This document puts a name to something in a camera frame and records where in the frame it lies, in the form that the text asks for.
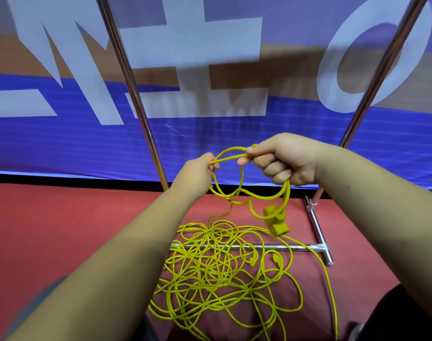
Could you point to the person's right forearm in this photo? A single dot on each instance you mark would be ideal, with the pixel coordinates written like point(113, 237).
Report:
point(379, 216)

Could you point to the person's left hand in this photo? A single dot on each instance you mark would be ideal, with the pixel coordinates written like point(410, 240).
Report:
point(192, 175)

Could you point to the person's left thumb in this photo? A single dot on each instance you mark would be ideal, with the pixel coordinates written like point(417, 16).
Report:
point(207, 156)

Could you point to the person's left forearm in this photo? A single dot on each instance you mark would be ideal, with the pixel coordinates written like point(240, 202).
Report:
point(112, 273)

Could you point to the chrome metal rack frame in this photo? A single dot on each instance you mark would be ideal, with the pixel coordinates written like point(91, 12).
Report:
point(130, 81)

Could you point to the person's right little finger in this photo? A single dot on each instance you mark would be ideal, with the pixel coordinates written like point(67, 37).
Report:
point(299, 181)

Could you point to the person's black trousers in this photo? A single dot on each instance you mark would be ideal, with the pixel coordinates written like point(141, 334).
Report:
point(400, 316)

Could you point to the blue banner with white letters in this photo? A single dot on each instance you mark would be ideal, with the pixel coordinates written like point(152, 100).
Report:
point(59, 145)

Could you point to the person's right hand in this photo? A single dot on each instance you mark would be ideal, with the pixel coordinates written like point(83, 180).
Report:
point(294, 156)

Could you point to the person's right thumb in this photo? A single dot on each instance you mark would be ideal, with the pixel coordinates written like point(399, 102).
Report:
point(264, 148)

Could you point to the person's right middle finger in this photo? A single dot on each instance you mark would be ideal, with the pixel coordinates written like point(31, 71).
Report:
point(272, 168)

